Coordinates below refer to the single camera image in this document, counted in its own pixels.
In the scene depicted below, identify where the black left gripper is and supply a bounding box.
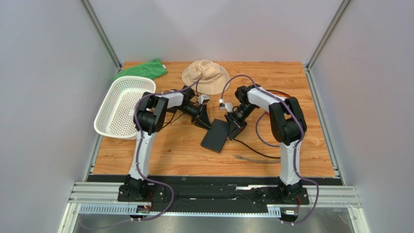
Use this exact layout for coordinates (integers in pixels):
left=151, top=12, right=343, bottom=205
left=175, top=103, right=213, bottom=132

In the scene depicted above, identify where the black ethernet cable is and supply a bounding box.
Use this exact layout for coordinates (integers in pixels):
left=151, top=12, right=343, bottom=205
left=233, top=89, right=289, bottom=159

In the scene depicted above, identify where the black Mercury network switch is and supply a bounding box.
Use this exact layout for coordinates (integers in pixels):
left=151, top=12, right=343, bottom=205
left=201, top=119, right=229, bottom=153

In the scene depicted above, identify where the blue ethernet cable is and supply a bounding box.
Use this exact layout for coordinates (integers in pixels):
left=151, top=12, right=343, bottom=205
left=255, top=112, right=280, bottom=148

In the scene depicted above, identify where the red ethernet cable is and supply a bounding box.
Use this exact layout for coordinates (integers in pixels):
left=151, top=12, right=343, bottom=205
left=265, top=90, right=292, bottom=117

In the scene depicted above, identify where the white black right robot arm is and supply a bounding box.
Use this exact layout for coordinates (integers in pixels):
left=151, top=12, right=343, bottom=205
left=225, top=85, right=307, bottom=203

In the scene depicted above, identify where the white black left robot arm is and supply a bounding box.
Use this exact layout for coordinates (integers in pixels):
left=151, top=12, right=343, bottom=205
left=118, top=86, right=212, bottom=202

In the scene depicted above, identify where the beige bucket hat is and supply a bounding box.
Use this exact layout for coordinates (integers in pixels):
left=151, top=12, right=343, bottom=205
left=181, top=60, right=230, bottom=95

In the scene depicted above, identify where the green cloth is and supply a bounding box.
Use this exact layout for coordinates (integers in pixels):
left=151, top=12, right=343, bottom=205
left=113, top=59, right=167, bottom=81

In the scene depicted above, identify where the white perforated plastic basket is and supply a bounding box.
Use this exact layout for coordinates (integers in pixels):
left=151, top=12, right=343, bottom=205
left=94, top=76, right=156, bottom=140

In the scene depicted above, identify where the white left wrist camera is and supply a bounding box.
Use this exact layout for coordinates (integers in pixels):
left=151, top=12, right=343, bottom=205
left=197, top=94, right=210, bottom=105

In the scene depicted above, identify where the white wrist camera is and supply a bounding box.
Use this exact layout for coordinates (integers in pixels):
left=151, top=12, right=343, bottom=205
left=197, top=94, right=210, bottom=105
left=219, top=99, right=233, bottom=112

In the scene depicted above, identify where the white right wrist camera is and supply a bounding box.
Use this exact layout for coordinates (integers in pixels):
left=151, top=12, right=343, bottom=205
left=219, top=99, right=233, bottom=112

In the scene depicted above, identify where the grey ethernet cable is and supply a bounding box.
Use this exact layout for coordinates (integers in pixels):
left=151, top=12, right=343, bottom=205
left=233, top=155, right=281, bottom=164

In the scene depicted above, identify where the aluminium front rail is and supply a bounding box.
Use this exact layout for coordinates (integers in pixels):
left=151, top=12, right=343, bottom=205
left=59, top=182, right=369, bottom=233

